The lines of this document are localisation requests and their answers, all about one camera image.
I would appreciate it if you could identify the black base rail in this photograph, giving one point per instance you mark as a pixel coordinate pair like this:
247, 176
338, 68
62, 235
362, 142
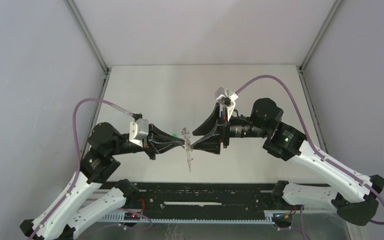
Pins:
207, 201

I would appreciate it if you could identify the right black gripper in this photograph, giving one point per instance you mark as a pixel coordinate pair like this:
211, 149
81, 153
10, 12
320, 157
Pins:
211, 143

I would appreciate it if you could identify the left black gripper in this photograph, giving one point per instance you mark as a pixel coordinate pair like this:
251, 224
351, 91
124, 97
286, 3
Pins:
156, 134

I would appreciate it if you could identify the left aluminium frame post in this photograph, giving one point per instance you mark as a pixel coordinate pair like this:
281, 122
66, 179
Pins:
86, 33

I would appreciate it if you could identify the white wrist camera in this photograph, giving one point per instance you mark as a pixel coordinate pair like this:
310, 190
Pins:
227, 98
138, 129

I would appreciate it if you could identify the right aluminium frame post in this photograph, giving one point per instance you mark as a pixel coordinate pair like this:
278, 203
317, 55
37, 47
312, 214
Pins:
334, 10

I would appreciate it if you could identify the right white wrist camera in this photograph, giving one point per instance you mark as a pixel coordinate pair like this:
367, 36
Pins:
227, 98

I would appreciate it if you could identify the aluminium frame post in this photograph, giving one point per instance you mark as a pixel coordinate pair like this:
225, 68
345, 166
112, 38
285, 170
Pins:
86, 33
334, 10

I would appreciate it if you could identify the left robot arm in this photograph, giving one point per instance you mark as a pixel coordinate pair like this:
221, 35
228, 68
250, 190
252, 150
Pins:
66, 218

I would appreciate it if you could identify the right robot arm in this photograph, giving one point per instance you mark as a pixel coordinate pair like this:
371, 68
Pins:
353, 196

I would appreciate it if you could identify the white cable duct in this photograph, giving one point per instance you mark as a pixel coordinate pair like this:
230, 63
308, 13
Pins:
123, 217

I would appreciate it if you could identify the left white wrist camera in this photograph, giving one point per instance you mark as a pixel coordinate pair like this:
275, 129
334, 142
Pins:
138, 129

